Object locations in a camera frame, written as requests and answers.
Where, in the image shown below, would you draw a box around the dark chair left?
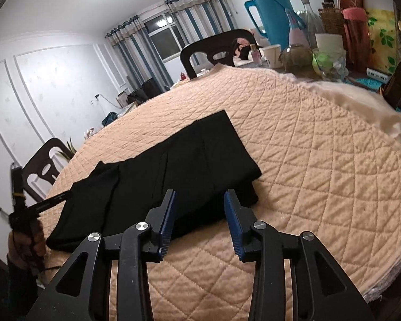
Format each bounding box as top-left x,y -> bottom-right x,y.
22,138 -> 63,202

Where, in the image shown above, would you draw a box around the beige quilted bed cover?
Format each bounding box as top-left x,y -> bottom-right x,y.
36,64 -> 401,321

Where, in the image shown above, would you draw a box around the black bags by window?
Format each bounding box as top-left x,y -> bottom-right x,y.
126,78 -> 164,105

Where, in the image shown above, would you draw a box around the white paper cup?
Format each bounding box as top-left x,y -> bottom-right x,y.
262,44 -> 283,69

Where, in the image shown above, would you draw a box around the glass teapot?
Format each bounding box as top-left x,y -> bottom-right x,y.
280,44 -> 313,75

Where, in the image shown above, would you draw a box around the striped curtain right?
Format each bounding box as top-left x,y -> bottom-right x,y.
164,0 -> 236,46

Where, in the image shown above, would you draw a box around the striped curtain left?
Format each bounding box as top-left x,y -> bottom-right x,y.
105,15 -> 173,93

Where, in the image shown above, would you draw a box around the dark chair right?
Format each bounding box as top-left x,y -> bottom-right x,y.
180,29 -> 257,79

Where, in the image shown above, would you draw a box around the person's left hand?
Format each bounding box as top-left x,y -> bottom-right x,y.
7,220 -> 46,270

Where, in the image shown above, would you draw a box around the dark chair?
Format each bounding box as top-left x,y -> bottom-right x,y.
22,138 -> 63,202
180,29 -> 257,79

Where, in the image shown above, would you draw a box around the wicker basket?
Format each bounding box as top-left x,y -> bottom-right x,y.
319,7 -> 345,36

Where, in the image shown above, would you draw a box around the window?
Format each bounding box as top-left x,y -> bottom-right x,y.
145,12 -> 184,62

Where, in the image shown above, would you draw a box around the glass jar with green toy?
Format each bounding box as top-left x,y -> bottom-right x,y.
312,48 -> 348,82

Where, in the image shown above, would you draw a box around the black pants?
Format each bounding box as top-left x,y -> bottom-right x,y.
46,111 -> 261,253

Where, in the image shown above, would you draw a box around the green potted plant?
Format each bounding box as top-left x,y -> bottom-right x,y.
58,138 -> 76,162

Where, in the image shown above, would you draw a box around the blue thermos jug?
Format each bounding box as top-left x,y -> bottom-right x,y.
244,0 -> 306,50

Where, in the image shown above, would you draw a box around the pink lidded tumbler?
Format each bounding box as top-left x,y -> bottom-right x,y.
342,7 -> 371,74

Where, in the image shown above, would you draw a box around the striped curtain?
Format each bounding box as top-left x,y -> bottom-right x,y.
105,15 -> 173,93
164,0 -> 236,46

